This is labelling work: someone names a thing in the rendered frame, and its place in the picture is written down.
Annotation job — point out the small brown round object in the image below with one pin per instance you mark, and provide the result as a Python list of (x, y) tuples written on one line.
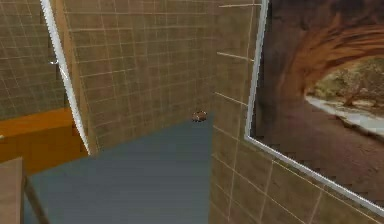
[(199, 116)]

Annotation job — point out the framed rock arch picture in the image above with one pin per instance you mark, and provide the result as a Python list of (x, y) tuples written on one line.
[(320, 100)]

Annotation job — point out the orange wooden cabinet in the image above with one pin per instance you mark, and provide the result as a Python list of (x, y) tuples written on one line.
[(36, 140)]

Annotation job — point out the brown wooden furniture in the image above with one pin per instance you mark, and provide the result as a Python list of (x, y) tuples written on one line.
[(11, 193)]

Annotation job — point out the white shower frame bar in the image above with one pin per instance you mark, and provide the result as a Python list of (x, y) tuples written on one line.
[(65, 76)]

